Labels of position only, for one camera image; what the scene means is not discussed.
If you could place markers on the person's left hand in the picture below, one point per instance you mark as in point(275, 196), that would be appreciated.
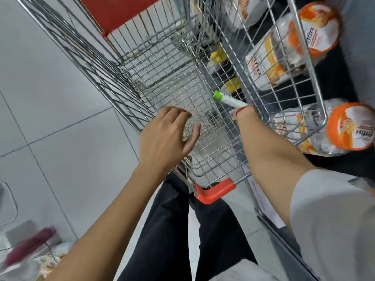
point(159, 143)

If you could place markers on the person's left thumb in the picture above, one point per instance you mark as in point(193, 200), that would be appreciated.
point(192, 138)

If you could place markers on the white tube with green cap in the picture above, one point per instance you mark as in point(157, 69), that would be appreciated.
point(230, 100)

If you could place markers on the person's right forearm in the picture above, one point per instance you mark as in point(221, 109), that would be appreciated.
point(269, 155)

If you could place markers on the person's left forearm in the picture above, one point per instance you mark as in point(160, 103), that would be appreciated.
point(117, 225)

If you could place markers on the red cart corner bumper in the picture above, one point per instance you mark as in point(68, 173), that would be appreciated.
point(215, 192)

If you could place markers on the white shelf label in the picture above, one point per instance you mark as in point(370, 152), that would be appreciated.
point(265, 201)

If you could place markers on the black trousers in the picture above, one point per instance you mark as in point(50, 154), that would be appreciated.
point(164, 239)

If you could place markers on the wrapped pack of orange-lid cups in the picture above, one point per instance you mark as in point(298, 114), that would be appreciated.
point(316, 29)
point(249, 10)
point(348, 127)

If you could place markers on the red cart seat flap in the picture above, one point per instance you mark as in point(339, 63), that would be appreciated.
point(117, 11)

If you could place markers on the black store shelf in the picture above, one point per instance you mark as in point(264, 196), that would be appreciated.
point(337, 84)

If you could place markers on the white shirt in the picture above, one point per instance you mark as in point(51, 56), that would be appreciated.
point(334, 225)

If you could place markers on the dark red packet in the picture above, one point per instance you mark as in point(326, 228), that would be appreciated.
point(29, 246)

